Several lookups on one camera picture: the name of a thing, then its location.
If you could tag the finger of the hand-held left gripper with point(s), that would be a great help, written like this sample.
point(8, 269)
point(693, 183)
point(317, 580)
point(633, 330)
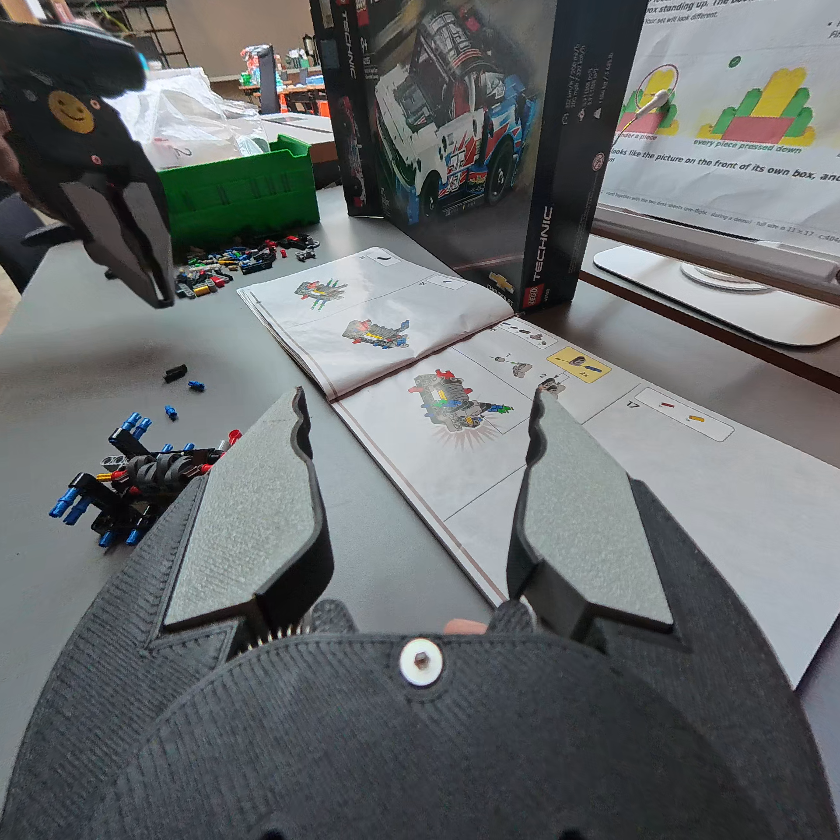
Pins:
point(111, 243)
point(151, 223)

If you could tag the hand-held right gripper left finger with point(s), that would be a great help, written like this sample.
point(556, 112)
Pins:
point(249, 525)

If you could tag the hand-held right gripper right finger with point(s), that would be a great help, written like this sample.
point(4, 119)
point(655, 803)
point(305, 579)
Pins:
point(590, 531)

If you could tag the pile of lego pieces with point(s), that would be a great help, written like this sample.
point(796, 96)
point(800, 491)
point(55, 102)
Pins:
point(243, 259)

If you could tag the lego engine frame assembly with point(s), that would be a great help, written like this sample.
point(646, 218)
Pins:
point(151, 466)

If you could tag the small black lego pin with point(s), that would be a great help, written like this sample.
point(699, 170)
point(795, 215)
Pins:
point(174, 373)

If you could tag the person's left hand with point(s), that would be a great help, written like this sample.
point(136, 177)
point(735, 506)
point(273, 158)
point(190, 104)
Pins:
point(10, 157)

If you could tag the person's right hand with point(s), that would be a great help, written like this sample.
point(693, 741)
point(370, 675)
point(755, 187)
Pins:
point(466, 627)

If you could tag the green plastic bin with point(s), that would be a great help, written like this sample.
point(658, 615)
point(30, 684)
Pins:
point(243, 190)

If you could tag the shiny plastic bag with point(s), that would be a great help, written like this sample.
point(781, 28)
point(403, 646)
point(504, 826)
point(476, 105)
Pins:
point(190, 118)

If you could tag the background storage shelves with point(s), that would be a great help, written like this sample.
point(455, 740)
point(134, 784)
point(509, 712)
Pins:
point(269, 72)

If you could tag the open instruction booklet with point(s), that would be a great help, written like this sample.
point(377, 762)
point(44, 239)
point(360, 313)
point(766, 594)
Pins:
point(394, 315)

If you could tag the silver computer monitor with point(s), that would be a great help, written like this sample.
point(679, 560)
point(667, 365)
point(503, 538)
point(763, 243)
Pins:
point(722, 239)

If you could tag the black car printed box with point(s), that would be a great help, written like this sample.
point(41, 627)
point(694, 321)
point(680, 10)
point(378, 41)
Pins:
point(472, 131)

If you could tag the white printed paper sheet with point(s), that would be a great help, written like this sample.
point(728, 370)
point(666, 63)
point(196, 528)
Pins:
point(722, 98)

